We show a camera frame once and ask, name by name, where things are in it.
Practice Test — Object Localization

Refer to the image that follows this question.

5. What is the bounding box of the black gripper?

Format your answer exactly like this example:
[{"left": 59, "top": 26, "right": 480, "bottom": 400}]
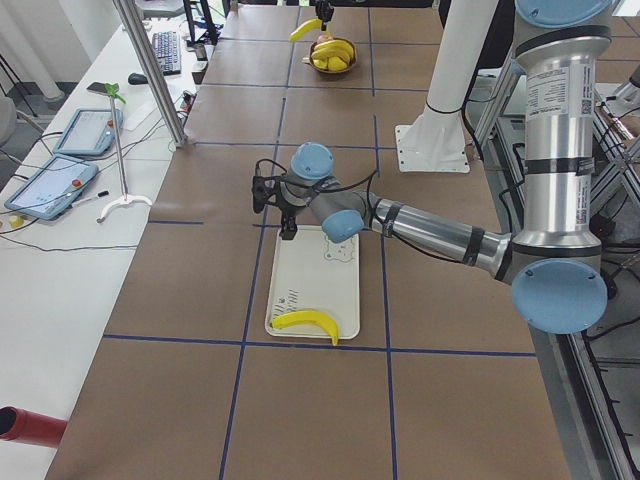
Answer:
[
  {"left": 314, "top": 0, "right": 334, "bottom": 18},
  {"left": 279, "top": 177, "right": 320, "bottom": 240}
]

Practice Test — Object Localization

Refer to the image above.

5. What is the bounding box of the yellow banana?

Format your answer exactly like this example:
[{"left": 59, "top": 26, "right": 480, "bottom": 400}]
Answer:
[
  {"left": 271, "top": 310, "right": 339, "bottom": 346},
  {"left": 311, "top": 38, "right": 355, "bottom": 64},
  {"left": 289, "top": 18, "right": 323, "bottom": 42}
]

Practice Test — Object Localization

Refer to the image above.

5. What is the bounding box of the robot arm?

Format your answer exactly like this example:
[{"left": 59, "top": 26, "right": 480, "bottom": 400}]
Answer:
[{"left": 266, "top": 1, "right": 612, "bottom": 334}]

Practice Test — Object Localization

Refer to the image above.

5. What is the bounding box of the brown wicker basket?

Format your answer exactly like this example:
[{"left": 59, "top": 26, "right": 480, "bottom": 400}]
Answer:
[{"left": 307, "top": 38, "right": 357, "bottom": 74}]

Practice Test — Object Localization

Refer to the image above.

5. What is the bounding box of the red pink apple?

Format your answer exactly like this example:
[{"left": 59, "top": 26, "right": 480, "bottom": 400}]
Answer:
[{"left": 316, "top": 33, "right": 333, "bottom": 44}]

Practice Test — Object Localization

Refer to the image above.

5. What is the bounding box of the white rectangular tray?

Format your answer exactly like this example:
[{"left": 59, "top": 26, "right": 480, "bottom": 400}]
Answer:
[{"left": 265, "top": 225, "right": 360, "bottom": 340}]

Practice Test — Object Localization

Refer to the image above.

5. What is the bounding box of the yellow pear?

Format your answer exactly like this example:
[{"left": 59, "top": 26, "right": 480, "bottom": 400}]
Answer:
[{"left": 327, "top": 56, "right": 349, "bottom": 73}]

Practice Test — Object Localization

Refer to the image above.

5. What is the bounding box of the black keyboard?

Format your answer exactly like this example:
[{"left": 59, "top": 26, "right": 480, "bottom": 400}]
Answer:
[{"left": 151, "top": 31, "right": 182, "bottom": 75}]

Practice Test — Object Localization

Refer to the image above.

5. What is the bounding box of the far teach pendant tablet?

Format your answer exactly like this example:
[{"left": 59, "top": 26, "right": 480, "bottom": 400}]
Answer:
[{"left": 53, "top": 109, "right": 115, "bottom": 156}]

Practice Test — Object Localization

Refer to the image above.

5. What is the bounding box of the teach pendant tablet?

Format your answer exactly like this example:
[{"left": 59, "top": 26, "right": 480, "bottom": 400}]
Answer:
[
  {"left": 4, "top": 154, "right": 98, "bottom": 221},
  {"left": 53, "top": 109, "right": 115, "bottom": 156}
]

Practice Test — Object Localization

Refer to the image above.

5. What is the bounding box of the near teach pendant tablet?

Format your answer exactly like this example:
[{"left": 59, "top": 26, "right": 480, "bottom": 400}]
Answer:
[{"left": 4, "top": 154, "right": 98, "bottom": 221}]

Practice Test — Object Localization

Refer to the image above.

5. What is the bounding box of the red cylinder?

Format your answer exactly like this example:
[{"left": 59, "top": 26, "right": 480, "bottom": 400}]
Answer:
[{"left": 1, "top": 406, "right": 67, "bottom": 448}]

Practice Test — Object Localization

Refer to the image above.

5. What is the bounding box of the black camera cable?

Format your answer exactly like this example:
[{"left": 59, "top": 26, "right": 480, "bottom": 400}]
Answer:
[{"left": 252, "top": 158, "right": 381, "bottom": 221}]

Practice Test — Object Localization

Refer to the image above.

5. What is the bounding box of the white camera pole stand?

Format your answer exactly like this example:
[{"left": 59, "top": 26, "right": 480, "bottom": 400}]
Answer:
[{"left": 395, "top": 1, "right": 514, "bottom": 174}]

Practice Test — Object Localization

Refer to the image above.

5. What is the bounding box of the aluminium frame post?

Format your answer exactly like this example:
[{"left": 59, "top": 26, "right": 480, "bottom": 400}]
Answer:
[{"left": 113, "top": 0, "right": 187, "bottom": 148}]

